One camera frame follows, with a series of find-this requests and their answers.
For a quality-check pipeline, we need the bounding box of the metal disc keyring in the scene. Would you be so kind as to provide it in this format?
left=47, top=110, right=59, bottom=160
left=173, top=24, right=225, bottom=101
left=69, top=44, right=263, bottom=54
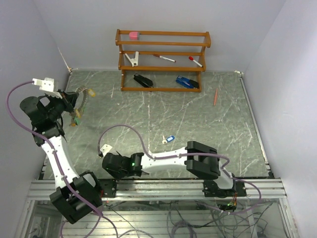
left=69, top=86, right=91, bottom=126

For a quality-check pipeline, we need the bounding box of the yellow tag key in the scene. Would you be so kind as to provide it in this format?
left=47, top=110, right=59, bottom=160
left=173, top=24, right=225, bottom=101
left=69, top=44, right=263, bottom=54
left=87, top=89, right=96, bottom=97

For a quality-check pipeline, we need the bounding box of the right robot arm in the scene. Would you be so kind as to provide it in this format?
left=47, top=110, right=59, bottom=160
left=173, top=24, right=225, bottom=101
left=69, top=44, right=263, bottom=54
left=102, top=141, right=236, bottom=198

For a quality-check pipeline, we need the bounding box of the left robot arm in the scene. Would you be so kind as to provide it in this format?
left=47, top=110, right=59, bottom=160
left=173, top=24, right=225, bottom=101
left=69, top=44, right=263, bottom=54
left=20, top=90, right=102, bottom=224

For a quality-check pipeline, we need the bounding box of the white plastic clamp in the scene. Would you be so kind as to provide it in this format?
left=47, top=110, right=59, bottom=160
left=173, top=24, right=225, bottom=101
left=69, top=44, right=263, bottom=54
left=124, top=51, right=139, bottom=67

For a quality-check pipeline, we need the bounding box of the black stapler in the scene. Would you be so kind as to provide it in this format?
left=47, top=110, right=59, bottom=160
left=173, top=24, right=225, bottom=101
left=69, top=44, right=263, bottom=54
left=133, top=73, right=154, bottom=88

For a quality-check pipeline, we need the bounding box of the wooden three-tier rack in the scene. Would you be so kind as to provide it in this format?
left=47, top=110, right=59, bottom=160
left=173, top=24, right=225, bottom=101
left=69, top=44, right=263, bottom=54
left=115, top=29, right=211, bottom=92

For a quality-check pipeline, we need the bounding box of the pink eraser block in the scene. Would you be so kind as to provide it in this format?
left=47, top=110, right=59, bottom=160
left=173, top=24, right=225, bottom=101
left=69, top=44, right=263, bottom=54
left=129, top=31, right=140, bottom=40

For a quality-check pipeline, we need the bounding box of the red-capped marker pen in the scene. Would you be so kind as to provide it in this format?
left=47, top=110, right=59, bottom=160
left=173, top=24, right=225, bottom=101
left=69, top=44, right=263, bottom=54
left=153, top=54, right=176, bottom=63

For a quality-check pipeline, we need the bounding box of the blue tag key upper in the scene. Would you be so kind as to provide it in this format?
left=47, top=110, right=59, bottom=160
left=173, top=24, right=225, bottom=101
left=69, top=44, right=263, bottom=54
left=162, top=135, right=175, bottom=144

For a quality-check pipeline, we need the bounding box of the blue stapler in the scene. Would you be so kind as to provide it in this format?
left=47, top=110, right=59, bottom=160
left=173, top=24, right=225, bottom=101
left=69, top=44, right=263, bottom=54
left=176, top=75, right=200, bottom=89

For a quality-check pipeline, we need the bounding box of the red-capped white marker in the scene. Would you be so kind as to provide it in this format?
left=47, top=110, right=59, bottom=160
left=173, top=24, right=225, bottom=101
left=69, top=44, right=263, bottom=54
left=189, top=56, right=203, bottom=67

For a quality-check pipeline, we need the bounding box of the orange pencil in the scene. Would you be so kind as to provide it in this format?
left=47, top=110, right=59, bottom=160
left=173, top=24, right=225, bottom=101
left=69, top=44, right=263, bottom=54
left=213, top=88, right=218, bottom=106

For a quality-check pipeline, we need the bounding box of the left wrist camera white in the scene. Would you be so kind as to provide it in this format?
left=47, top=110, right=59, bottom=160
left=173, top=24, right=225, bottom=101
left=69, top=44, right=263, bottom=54
left=32, top=77, right=62, bottom=99

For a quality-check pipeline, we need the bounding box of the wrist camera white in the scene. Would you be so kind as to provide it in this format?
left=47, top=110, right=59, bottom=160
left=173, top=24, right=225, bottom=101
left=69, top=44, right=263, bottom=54
left=98, top=144, right=112, bottom=158
left=32, top=77, right=62, bottom=99

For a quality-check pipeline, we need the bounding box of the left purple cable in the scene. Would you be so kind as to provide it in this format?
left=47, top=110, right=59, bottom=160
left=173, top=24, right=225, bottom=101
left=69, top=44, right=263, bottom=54
left=6, top=80, right=119, bottom=238

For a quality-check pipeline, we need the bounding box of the purple cable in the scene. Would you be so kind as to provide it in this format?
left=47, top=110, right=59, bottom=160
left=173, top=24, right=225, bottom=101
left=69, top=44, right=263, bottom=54
left=98, top=124, right=262, bottom=216
left=6, top=80, right=119, bottom=238

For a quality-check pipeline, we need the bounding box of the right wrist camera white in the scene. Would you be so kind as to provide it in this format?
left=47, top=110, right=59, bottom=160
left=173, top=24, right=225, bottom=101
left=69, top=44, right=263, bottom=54
left=98, top=144, right=112, bottom=158

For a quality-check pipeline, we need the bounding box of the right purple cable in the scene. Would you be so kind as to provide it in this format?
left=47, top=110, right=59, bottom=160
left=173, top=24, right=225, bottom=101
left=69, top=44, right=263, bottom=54
left=98, top=124, right=262, bottom=216

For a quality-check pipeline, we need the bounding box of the aluminium frame rail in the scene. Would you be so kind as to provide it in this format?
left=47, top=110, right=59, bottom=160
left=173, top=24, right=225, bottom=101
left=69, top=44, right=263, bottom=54
left=27, top=179, right=287, bottom=201

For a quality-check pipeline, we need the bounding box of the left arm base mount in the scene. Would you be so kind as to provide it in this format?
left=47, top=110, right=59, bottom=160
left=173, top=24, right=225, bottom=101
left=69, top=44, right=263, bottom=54
left=96, top=179, right=117, bottom=198

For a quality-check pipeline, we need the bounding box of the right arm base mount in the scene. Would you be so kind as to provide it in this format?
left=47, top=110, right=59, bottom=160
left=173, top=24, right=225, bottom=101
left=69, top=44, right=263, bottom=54
left=202, top=180, right=247, bottom=198

